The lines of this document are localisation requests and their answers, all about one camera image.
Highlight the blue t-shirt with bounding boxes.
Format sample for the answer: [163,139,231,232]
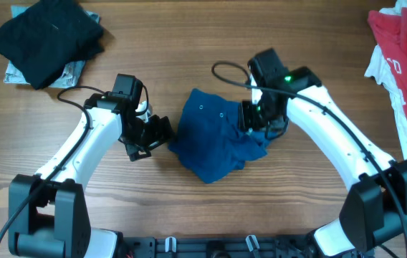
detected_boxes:
[168,89,277,183]

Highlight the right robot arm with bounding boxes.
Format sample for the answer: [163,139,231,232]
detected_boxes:
[239,64,407,257]

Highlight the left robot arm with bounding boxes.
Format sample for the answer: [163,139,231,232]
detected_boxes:
[6,92,173,257]

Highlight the folded grey patterned cloth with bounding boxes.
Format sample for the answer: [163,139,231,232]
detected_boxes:
[4,5,100,89]

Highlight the folded black garment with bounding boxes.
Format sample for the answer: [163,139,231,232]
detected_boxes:
[0,0,104,90]

